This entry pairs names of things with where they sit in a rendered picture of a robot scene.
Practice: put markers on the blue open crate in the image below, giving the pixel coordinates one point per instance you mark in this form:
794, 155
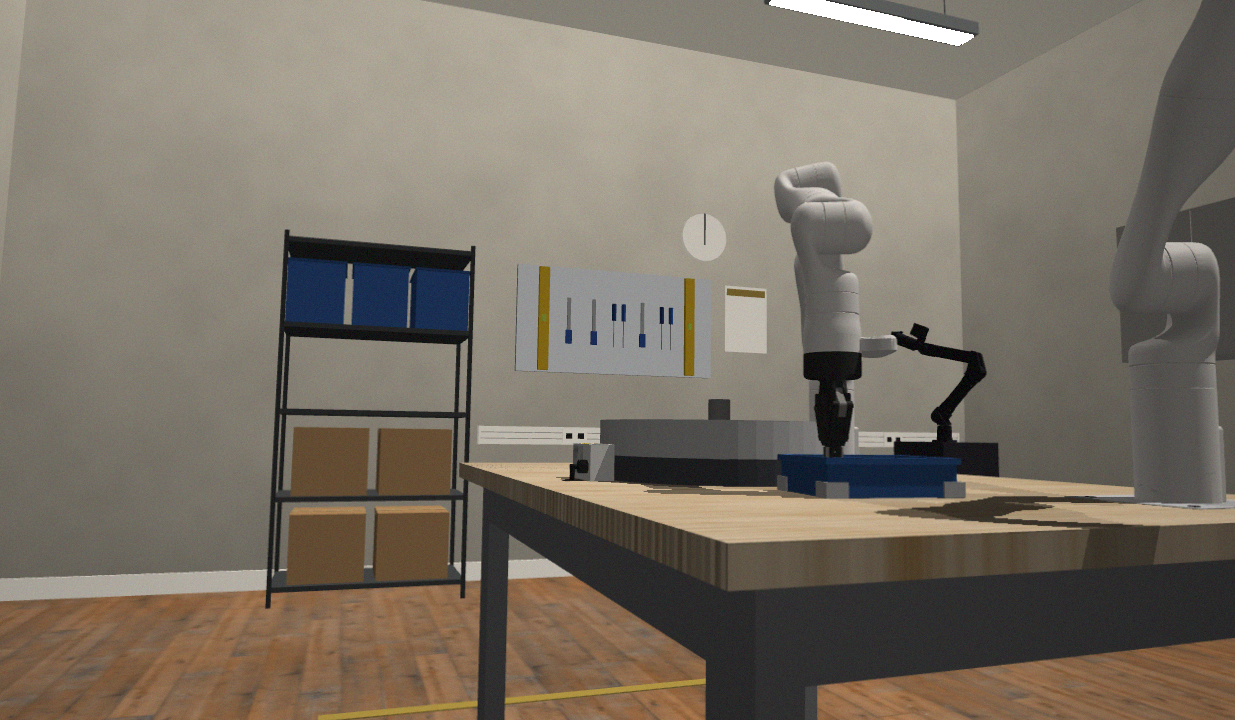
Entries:
871, 476

